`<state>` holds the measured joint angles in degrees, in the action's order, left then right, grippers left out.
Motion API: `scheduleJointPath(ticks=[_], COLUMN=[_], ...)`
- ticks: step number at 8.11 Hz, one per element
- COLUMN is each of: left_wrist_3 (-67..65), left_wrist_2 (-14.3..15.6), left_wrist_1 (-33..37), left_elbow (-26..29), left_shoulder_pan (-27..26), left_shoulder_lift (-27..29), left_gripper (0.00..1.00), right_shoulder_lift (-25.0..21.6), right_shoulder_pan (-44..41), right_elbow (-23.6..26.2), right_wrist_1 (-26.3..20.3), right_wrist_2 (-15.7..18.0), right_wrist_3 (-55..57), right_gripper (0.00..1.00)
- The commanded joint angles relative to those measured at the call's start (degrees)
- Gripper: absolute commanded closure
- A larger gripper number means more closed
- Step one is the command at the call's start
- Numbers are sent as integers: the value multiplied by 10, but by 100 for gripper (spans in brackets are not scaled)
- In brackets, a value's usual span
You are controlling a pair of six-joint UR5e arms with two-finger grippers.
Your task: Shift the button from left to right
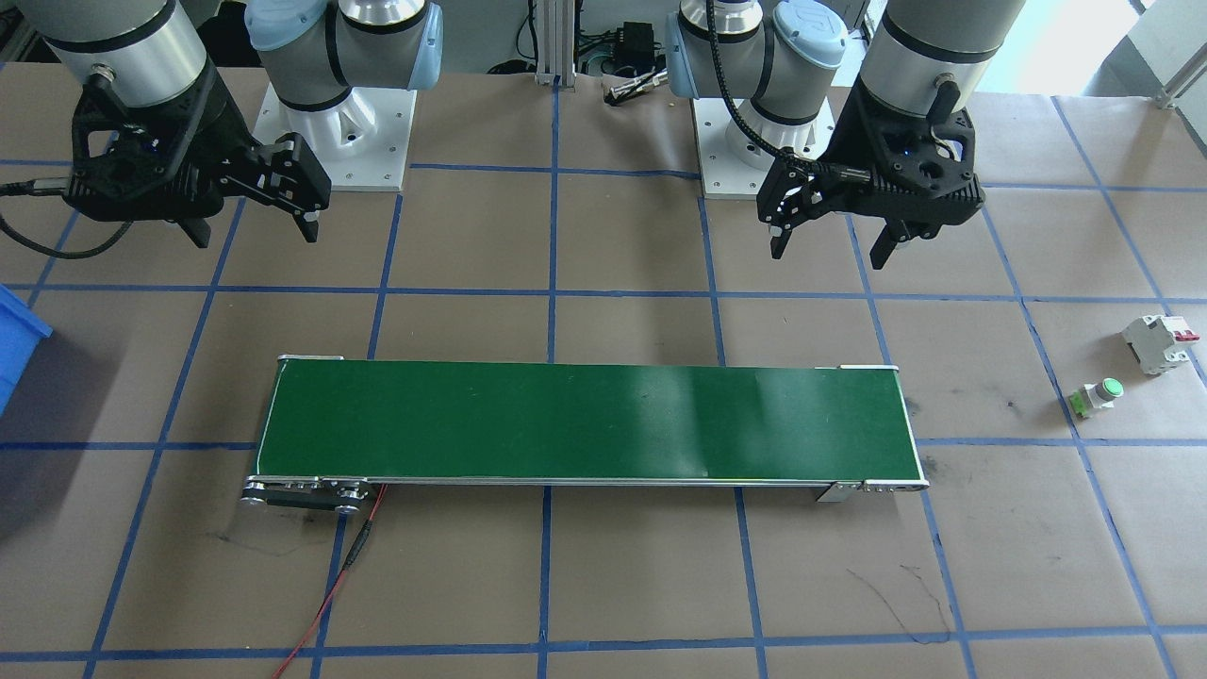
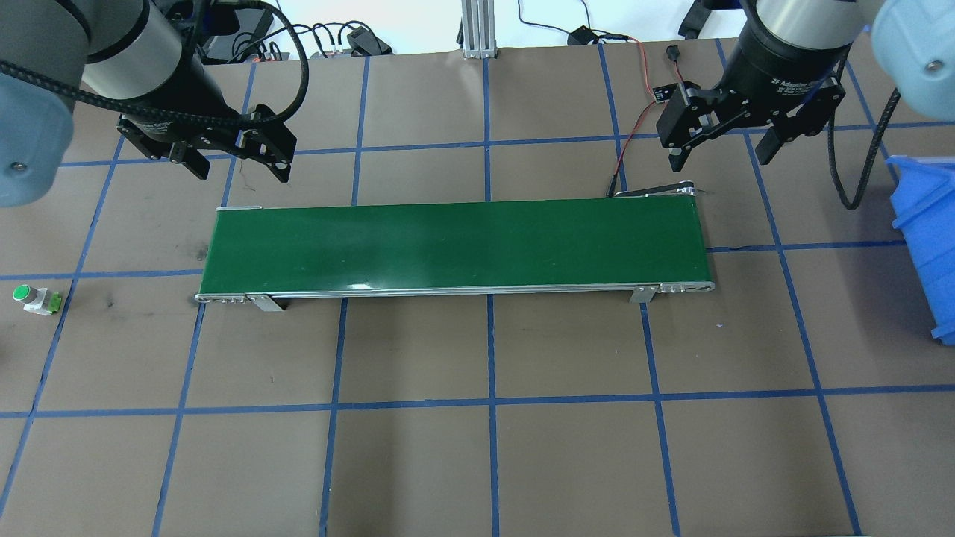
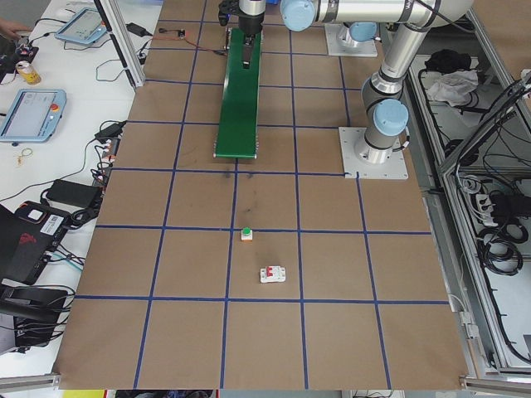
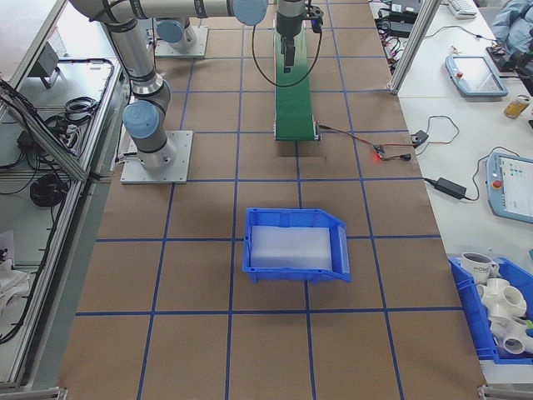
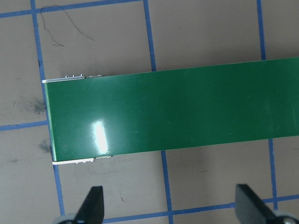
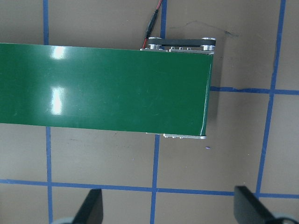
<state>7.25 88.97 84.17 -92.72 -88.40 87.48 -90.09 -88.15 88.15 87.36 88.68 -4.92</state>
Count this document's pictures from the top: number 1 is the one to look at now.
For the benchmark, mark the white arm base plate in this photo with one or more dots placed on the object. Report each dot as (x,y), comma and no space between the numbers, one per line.
(726,174)
(377,160)

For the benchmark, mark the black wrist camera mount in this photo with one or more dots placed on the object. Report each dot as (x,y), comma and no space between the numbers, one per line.
(104,193)
(952,203)

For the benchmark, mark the white circuit breaker red switch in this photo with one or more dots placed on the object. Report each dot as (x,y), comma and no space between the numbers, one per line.
(1158,344)

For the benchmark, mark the blue plastic bin with foam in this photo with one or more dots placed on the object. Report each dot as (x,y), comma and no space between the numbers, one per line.
(17,349)

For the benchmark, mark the green conveyor belt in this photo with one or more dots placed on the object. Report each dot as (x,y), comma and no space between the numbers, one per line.
(566,424)

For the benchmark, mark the metal connector pins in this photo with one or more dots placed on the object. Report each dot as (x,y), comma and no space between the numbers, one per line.
(636,88)

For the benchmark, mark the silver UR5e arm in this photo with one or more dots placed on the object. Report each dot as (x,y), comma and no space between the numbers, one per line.
(801,47)
(368,47)

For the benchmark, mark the green push button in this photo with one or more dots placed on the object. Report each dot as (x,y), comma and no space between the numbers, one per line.
(1099,396)

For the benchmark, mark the aluminium bar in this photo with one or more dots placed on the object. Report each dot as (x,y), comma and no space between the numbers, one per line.
(1183,85)

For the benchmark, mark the black power supply box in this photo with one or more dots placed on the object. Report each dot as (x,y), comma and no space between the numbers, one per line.
(636,42)

